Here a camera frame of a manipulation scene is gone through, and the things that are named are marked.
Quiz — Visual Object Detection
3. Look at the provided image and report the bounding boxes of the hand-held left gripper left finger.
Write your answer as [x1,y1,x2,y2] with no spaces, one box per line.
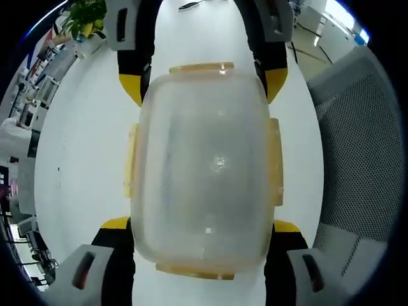
[41,215,138,306]

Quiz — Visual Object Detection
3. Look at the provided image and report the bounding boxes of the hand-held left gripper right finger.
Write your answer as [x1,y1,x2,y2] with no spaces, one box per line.
[263,219,361,306]

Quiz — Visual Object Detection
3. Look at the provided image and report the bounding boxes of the clear plastic container yellow buckles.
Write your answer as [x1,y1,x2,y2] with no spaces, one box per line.
[122,61,285,282]

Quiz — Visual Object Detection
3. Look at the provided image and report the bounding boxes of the white plant pot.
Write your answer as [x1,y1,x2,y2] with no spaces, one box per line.
[76,31,111,60]

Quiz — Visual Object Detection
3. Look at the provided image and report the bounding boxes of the green leafy potted plant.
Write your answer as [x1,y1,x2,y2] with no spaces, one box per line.
[62,0,108,41]

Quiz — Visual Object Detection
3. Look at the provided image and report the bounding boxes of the black pen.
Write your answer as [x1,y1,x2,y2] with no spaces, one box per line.
[177,0,208,10]

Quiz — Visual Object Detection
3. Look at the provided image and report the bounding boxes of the grey mesh office chair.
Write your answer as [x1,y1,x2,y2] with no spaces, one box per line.
[305,47,404,279]

